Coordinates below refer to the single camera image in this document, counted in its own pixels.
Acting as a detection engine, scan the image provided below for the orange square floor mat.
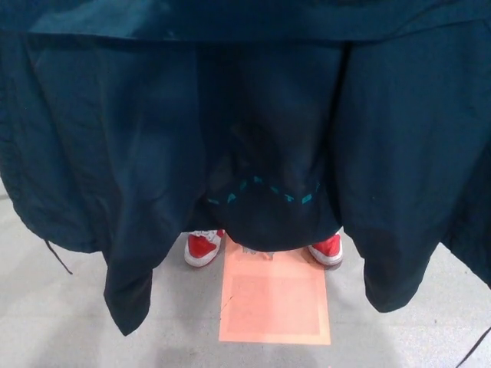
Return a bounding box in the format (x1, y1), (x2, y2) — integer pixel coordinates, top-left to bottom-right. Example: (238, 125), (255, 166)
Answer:
(217, 241), (331, 341)

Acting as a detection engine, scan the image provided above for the dark teal coat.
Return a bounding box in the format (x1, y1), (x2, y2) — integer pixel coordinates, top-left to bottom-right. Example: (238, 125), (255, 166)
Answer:
(0, 0), (491, 337)

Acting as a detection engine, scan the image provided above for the red white sneaker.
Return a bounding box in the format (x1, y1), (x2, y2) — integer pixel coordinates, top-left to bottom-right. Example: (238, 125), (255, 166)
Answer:
(308, 232), (343, 269)
(183, 228), (226, 268)

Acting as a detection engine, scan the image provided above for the thin black cable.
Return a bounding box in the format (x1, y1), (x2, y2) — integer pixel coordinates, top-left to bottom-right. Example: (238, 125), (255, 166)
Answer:
(474, 325), (491, 360)

